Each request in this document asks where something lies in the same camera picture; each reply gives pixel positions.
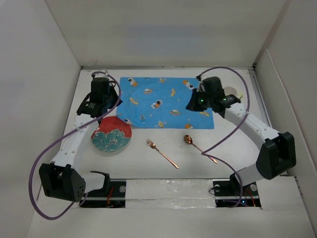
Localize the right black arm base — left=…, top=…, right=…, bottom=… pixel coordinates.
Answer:
left=209, top=178, right=261, bottom=208

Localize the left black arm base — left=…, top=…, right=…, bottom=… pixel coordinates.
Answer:
left=79, top=180, right=126, bottom=208

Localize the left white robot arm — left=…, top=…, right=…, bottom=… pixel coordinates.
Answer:
left=39, top=69, right=122, bottom=202

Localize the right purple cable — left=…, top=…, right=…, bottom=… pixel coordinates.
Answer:
left=195, top=66, right=250, bottom=208

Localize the rose gold fork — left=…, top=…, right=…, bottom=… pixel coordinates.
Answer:
left=146, top=139, right=179, bottom=169

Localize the rose gold spoon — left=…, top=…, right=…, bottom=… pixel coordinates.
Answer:
left=183, top=135, right=218, bottom=164

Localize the red teal floral plate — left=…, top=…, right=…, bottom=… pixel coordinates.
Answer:
left=91, top=116, right=132, bottom=156

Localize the light green mug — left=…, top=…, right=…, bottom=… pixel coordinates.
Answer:
left=224, top=86, right=243, bottom=100

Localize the blue space print cloth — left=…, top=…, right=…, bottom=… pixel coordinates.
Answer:
left=116, top=77, right=214, bottom=129

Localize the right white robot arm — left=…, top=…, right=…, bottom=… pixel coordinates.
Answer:
left=186, top=77, right=297, bottom=195

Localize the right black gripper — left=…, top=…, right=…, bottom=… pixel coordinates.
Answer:
left=184, top=89, right=212, bottom=113

